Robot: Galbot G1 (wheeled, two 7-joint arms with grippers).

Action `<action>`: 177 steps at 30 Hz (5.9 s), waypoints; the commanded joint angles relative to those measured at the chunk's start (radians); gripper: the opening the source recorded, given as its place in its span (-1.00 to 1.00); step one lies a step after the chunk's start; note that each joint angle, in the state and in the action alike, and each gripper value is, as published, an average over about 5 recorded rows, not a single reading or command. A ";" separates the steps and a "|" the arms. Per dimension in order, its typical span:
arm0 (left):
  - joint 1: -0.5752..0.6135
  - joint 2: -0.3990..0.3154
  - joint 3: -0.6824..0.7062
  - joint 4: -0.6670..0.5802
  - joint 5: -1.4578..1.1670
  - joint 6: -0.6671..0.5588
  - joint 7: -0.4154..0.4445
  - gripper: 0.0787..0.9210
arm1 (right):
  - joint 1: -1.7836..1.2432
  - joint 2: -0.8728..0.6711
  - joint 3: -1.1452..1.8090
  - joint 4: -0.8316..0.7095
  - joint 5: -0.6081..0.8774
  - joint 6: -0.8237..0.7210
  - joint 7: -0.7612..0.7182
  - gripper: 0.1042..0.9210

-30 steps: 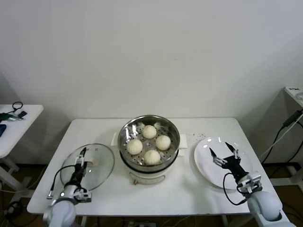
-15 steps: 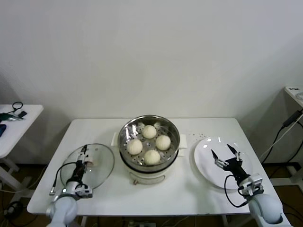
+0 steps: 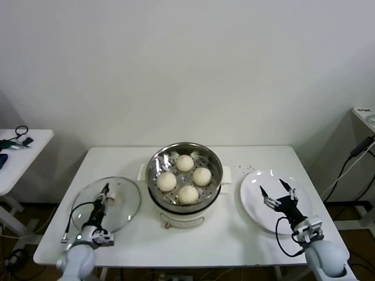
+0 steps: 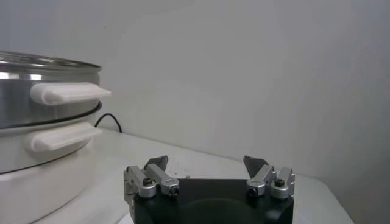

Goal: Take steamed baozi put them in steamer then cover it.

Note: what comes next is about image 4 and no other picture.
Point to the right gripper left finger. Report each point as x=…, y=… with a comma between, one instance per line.
x=146, y=182

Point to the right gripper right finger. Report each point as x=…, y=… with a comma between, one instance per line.
x=271, y=182

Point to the stainless steel steamer basket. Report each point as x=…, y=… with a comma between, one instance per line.
x=18, y=100

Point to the cream electric cooking pot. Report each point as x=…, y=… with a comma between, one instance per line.
x=45, y=182

